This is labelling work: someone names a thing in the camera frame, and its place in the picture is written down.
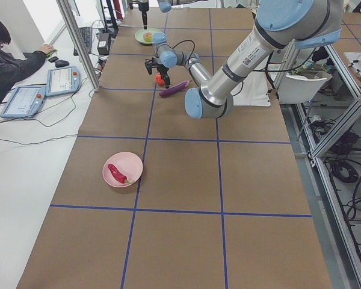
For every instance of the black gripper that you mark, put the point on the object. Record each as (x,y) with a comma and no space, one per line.
(144,9)
(162,69)

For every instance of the green pink peach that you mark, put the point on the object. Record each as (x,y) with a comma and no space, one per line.
(147,37)

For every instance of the red chili pepper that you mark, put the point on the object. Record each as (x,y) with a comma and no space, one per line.
(117,175)

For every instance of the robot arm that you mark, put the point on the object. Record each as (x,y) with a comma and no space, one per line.
(164,6)
(308,24)

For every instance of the red pomegranate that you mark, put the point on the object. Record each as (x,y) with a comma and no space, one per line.
(159,80)

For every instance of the purple eggplant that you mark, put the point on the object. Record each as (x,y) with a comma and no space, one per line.
(177,88)

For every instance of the light green plate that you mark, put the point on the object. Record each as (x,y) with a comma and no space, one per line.
(141,37)

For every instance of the black power adapter box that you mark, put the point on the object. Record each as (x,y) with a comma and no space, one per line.
(103,46)

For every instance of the black keyboard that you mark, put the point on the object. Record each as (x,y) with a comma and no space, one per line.
(86,34)

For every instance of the pink plate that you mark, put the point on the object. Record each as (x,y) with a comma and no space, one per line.
(128,164)

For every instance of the black computer mouse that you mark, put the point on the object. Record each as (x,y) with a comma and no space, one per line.
(61,63)

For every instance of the far blue teach pendant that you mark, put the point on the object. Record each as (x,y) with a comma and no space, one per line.
(62,81)

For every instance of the blue teach pendant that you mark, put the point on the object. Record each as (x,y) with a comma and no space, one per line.
(25,101)
(62,81)

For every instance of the white chair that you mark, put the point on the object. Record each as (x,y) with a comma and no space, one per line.
(295,89)

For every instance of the near blue teach pendant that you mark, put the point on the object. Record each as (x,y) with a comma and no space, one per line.
(25,101)

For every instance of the person in dark jacket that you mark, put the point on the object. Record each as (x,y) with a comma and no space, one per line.
(13,70)

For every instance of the aluminium frame post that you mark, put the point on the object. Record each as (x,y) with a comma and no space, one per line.
(75,35)

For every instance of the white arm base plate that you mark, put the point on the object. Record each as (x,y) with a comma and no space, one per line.
(251,92)

